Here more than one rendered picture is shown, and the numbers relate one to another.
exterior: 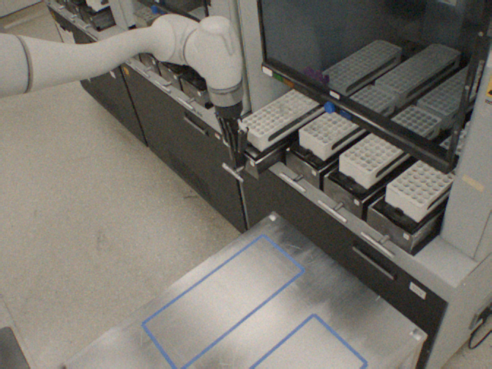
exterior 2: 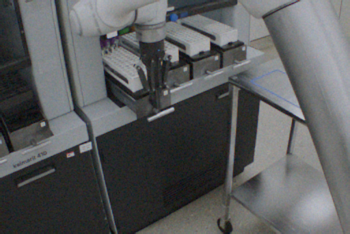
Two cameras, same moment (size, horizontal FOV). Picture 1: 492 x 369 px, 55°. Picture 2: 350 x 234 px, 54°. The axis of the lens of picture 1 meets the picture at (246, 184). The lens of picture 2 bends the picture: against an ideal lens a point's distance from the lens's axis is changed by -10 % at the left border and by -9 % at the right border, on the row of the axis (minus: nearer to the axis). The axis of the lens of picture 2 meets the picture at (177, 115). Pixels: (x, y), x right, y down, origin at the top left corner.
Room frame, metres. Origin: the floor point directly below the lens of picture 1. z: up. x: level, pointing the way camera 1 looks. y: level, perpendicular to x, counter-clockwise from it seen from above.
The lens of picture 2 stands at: (1.01, 1.03, 1.41)
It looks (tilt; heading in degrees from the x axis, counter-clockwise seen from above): 34 degrees down; 267
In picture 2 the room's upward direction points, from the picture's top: 3 degrees counter-clockwise
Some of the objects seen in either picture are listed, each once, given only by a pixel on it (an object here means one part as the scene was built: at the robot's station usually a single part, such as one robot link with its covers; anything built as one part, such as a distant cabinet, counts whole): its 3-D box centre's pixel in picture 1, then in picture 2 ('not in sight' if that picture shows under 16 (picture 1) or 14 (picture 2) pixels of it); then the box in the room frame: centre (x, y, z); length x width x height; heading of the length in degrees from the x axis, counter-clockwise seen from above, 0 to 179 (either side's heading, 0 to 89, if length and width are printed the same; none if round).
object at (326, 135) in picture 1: (348, 121); (146, 47); (1.05, -0.32, 0.83); 0.30 x 0.10 x 0.06; 122
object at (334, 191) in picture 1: (419, 137); (160, 40); (1.00, -0.52, 0.78); 0.73 x 0.14 x 0.09; 122
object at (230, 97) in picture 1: (225, 89); (150, 29); (1.03, 0.01, 1.03); 0.09 x 0.09 x 0.06
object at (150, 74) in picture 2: (230, 130); (150, 74); (1.04, 0.02, 0.89); 0.04 x 0.01 x 0.11; 122
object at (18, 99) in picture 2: not in sight; (18, 102); (1.47, 0.06, 0.85); 0.12 x 0.02 x 0.06; 32
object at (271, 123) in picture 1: (287, 115); (124, 67); (1.13, -0.16, 0.83); 0.30 x 0.10 x 0.06; 122
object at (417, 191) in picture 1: (439, 173); (206, 29); (0.79, -0.48, 0.83); 0.30 x 0.10 x 0.06; 122
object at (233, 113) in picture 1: (229, 112); (152, 52); (1.03, 0.01, 0.96); 0.08 x 0.07 x 0.09; 32
